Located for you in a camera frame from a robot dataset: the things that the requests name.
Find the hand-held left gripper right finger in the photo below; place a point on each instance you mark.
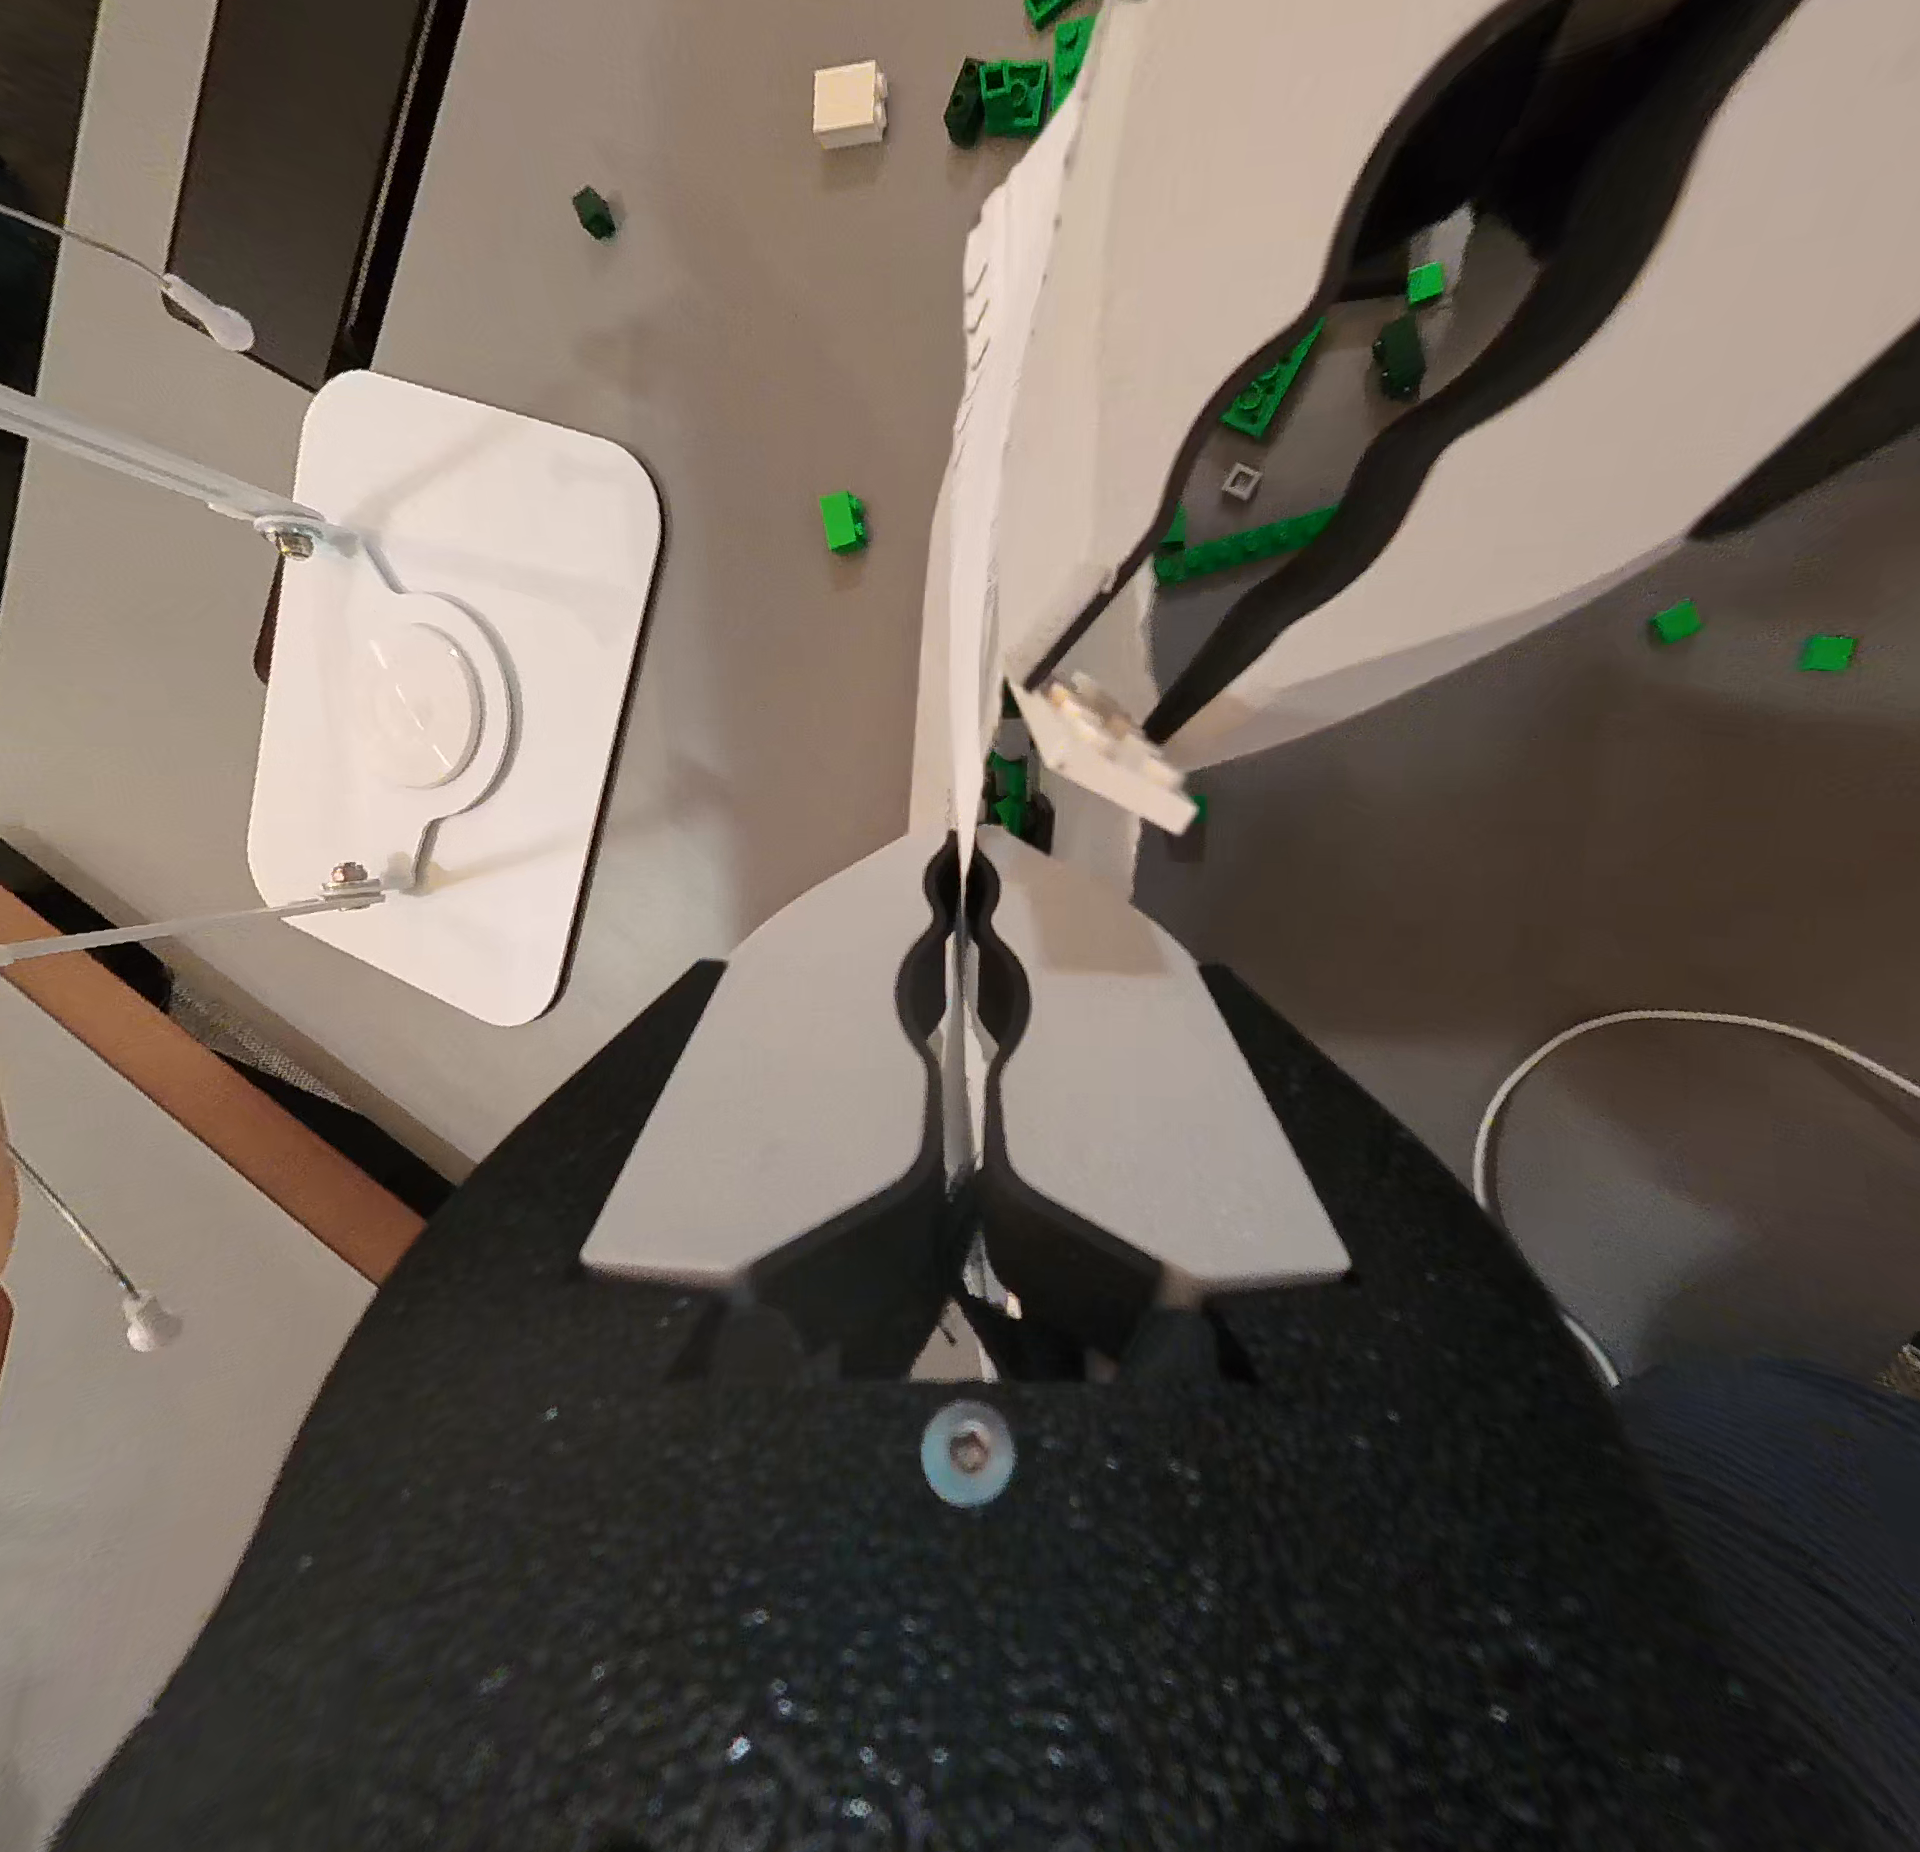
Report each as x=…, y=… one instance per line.
x=1171, y=1117

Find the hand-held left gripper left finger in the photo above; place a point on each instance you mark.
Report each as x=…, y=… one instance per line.
x=766, y=1117

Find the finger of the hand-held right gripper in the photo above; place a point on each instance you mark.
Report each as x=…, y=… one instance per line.
x=1723, y=381
x=1199, y=233

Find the white plate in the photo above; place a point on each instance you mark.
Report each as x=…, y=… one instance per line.
x=1108, y=756

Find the white printed paper bag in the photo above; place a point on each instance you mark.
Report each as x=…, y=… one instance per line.
x=958, y=606

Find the grey desk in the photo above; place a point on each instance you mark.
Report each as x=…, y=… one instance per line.
x=750, y=606

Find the white desk with wooden edge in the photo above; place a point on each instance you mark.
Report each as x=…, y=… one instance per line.
x=119, y=1432

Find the small grey tile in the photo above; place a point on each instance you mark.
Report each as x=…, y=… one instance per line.
x=1240, y=483

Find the dark green two-stud brick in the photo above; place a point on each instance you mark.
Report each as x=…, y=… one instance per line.
x=958, y=104

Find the long green plate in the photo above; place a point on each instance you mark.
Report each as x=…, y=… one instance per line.
x=1245, y=546

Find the white brick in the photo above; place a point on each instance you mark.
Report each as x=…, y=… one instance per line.
x=846, y=104

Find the white metal stand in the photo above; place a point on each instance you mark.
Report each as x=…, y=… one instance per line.
x=569, y=606

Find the dark green small brick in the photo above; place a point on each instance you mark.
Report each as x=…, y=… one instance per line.
x=593, y=212

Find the person's torso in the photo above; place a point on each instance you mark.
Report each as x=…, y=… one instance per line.
x=1785, y=1582

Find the black tablet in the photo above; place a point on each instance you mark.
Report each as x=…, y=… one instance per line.
x=299, y=113

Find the green bracket piece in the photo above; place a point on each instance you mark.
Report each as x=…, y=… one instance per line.
x=1012, y=94

